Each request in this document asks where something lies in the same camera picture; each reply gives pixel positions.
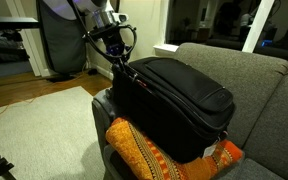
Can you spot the silver zipper pull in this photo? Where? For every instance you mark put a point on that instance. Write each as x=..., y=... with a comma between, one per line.
x=134, y=79

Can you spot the cream floor rug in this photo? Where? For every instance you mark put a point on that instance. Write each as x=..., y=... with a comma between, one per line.
x=40, y=133

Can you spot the blue lit device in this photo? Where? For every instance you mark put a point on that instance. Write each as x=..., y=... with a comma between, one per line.
x=266, y=43

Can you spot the grey fabric sofa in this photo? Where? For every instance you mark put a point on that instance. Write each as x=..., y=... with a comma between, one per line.
x=247, y=76

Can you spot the white luggage tag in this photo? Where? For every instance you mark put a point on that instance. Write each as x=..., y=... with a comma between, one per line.
x=209, y=151

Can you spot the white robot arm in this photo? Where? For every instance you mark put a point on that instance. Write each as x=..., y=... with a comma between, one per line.
x=84, y=6

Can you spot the dark garment bag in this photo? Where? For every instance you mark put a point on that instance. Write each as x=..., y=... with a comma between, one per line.
x=60, y=43

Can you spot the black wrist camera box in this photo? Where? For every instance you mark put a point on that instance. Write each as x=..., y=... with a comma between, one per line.
x=99, y=31

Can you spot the orange patterned pillow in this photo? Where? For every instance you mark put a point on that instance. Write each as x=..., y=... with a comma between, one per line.
x=140, y=156

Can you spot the white window frame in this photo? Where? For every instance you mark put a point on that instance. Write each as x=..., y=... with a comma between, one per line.
x=257, y=23

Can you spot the black fabric wheeled suitcase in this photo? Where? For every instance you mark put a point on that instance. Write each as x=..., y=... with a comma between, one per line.
x=170, y=126

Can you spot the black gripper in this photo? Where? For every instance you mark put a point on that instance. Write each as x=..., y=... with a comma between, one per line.
x=114, y=43

